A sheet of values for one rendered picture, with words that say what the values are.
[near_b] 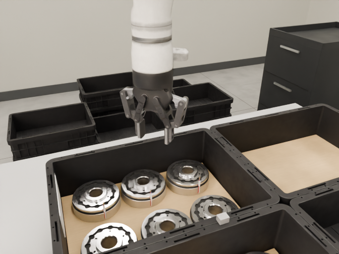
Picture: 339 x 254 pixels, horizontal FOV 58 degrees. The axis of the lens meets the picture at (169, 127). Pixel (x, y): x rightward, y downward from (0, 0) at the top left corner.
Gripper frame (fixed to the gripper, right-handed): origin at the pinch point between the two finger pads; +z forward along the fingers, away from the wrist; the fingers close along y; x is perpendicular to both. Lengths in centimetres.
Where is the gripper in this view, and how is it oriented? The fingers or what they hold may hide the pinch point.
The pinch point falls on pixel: (154, 133)
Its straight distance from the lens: 63.1
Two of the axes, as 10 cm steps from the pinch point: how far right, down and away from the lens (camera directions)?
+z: 0.0, 8.7, 4.9
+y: 9.2, 1.9, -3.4
